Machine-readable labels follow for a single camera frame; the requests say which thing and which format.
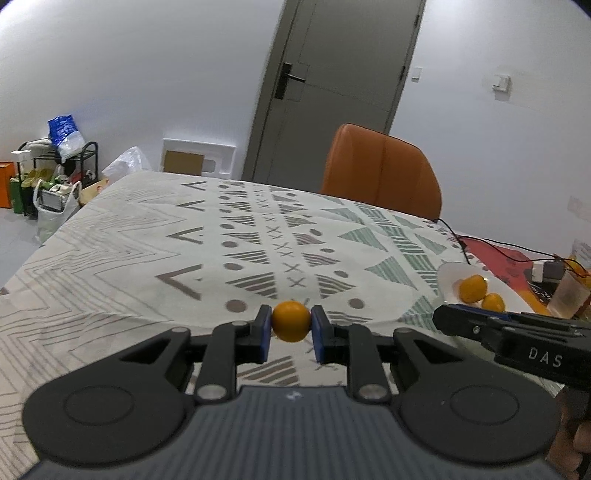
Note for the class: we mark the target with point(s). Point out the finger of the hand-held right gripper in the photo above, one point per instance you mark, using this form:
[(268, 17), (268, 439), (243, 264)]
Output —
[(461, 321)]

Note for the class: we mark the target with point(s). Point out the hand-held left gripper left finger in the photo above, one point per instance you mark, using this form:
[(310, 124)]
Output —
[(264, 333)]

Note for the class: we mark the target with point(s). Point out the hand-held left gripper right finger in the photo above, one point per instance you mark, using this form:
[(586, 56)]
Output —
[(318, 337)]

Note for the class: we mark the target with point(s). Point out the small orange tangerine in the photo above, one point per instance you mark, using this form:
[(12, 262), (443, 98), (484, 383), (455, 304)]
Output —
[(492, 302), (291, 321)]

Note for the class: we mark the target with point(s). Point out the white plate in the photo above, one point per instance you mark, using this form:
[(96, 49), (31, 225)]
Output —
[(450, 277)]

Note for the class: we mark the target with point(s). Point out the person's right hand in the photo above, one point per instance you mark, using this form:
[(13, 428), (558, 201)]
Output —
[(575, 434)]

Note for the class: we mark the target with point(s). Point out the translucent plastic cup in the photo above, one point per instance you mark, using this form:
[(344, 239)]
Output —
[(570, 295)]

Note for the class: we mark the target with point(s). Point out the red mat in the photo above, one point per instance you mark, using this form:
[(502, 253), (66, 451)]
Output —
[(498, 263)]

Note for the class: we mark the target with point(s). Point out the grey power adapter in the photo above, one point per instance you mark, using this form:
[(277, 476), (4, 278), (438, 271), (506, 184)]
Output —
[(547, 271)]

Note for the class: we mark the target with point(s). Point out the patterned tablecloth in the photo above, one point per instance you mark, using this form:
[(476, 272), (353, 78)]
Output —
[(138, 258)]

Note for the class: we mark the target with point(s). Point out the orange chair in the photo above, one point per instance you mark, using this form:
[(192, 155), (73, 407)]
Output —
[(378, 170)]

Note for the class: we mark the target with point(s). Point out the white framed board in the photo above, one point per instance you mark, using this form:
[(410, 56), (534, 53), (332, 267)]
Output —
[(198, 157)]

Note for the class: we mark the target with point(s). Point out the clear plastic bag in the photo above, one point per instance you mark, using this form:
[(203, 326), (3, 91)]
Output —
[(129, 161)]

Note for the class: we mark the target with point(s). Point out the cardboard box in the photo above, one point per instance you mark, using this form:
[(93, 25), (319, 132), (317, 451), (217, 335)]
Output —
[(94, 190)]

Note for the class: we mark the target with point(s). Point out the white shopping bag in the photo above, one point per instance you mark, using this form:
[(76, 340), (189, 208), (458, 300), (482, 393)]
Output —
[(53, 217)]

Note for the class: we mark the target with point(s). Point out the grey door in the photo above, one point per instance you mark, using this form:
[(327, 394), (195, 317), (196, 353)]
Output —
[(337, 92)]

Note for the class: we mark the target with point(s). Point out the black shelf rack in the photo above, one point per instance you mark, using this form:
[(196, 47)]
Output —
[(90, 157)]

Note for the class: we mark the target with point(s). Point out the blue plastic bag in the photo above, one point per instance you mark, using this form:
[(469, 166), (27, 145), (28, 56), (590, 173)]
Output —
[(64, 134)]

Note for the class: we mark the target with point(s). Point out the green box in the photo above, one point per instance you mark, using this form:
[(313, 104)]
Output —
[(16, 196)]

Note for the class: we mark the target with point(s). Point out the orange box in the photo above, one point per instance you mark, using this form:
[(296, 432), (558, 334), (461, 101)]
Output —
[(5, 184)]

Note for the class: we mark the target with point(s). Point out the small white wall switch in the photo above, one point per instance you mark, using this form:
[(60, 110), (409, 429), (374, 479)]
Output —
[(416, 74)]

